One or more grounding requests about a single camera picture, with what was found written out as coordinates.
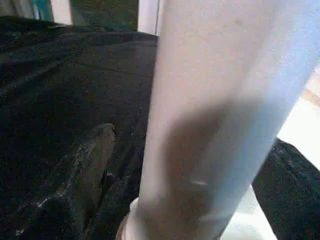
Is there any white plastic table leg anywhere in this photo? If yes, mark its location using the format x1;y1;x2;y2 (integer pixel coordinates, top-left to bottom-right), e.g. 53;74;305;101
138;0;320;240

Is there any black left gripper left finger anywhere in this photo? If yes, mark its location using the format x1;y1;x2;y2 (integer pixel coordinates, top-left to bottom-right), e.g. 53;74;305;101
0;122;117;240

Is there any black glossy mat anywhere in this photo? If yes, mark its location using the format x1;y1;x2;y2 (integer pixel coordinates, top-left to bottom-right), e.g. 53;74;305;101
0;14;161;240

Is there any white plastic table top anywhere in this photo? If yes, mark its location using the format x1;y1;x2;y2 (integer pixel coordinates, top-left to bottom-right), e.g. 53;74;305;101
116;64;320;240

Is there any white glass-door cabinet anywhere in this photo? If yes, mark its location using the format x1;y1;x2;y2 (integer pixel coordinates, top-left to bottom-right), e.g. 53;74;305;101
0;0;166;35

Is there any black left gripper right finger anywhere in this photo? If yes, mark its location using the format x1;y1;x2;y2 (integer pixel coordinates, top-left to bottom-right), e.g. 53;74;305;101
251;138;320;240

